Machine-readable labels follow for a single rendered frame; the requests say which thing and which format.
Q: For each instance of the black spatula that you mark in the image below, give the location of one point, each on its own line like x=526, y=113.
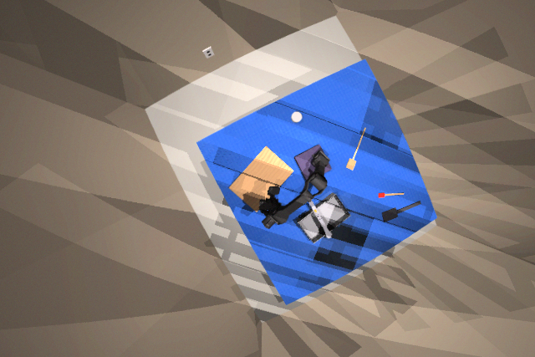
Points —
x=391, y=214

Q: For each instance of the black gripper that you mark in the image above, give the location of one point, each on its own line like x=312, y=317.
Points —
x=272, y=192

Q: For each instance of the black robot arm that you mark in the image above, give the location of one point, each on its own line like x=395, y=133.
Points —
x=280, y=214

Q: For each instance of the light wooden board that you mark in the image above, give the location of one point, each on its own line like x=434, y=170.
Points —
x=266, y=170

